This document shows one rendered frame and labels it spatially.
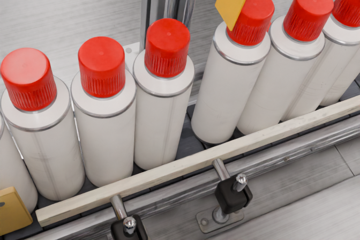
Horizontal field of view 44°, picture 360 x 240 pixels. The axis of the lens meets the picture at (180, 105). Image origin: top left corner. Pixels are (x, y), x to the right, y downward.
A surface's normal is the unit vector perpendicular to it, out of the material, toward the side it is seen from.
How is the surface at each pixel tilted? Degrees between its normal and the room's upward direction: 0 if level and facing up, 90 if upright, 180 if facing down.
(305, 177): 0
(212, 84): 90
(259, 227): 0
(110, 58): 2
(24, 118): 42
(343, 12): 90
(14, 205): 90
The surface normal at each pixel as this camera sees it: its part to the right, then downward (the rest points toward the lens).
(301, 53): 0.05, 0.24
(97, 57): 0.13, -0.55
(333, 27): -0.39, -0.01
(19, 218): 0.40, 0.80
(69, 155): 0.76, 0.59
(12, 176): 0.90, 0.41
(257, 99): -0.64, 0.62
